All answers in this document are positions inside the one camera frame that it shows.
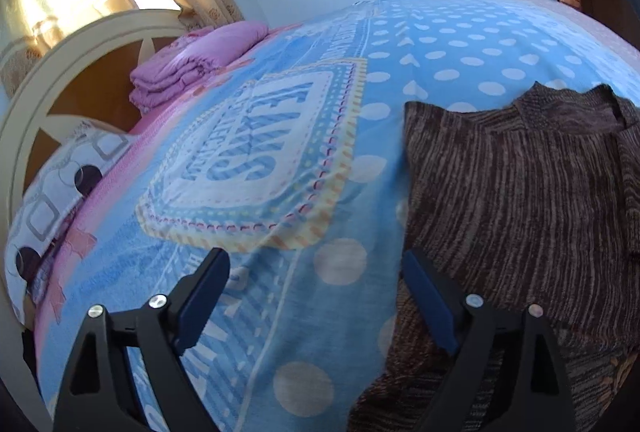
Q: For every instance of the cream wooden headboard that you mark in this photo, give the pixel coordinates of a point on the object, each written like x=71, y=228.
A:
x=75, y=39

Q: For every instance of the blue dotted printed blanket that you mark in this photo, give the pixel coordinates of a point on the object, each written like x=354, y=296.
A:
x=300, y=151

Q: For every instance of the folded pink quilt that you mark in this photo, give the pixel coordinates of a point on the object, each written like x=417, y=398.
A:
x=190, y=61

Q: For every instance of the pink bed sheet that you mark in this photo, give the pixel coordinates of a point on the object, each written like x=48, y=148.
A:
x=107, y=184

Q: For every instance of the brown knit sweater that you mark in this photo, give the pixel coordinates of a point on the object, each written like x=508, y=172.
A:
x=525, y=192

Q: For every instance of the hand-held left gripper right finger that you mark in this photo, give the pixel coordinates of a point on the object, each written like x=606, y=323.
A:
x=430, y=302

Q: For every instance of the white patterned pillow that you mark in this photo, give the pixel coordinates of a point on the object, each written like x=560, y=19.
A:
x=55, y=197

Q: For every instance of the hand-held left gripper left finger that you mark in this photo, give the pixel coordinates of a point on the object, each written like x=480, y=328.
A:
x=192, y=317

